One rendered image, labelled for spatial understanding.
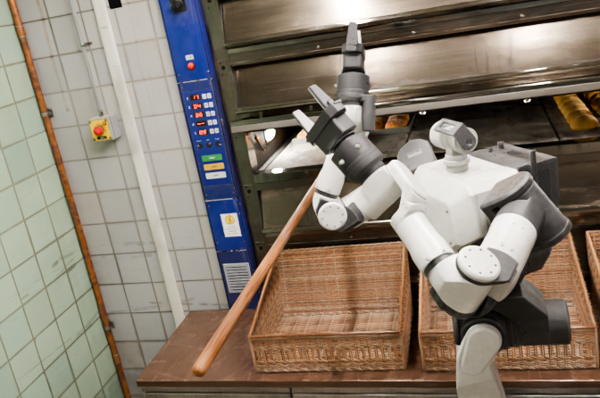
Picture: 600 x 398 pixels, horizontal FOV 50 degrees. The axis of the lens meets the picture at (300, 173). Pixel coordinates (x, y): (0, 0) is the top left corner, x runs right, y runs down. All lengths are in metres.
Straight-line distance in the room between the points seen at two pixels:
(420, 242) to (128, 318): 2.19
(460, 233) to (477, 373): 0.41
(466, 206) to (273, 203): 1.34
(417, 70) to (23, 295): 1.78
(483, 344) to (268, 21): 1.42
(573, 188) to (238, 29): 1.38
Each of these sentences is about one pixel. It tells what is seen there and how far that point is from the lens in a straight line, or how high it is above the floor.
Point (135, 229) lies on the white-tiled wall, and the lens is 2.97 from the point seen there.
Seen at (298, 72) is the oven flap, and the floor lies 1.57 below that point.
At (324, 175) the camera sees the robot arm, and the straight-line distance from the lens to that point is 1.73.
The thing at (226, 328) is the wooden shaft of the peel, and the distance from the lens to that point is 1.46.
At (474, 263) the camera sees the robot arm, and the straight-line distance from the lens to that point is 1.17.
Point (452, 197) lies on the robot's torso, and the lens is 1.48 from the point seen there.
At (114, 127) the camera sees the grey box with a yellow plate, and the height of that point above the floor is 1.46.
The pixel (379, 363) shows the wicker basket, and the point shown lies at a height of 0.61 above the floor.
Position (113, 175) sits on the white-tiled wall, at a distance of 2.92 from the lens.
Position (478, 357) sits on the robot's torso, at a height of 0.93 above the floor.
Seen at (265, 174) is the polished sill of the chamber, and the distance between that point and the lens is 2.63.
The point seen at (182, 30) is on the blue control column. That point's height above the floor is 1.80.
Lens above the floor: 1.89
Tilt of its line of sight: 16 degrees down
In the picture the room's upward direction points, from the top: 10 degrees counter-clockwise
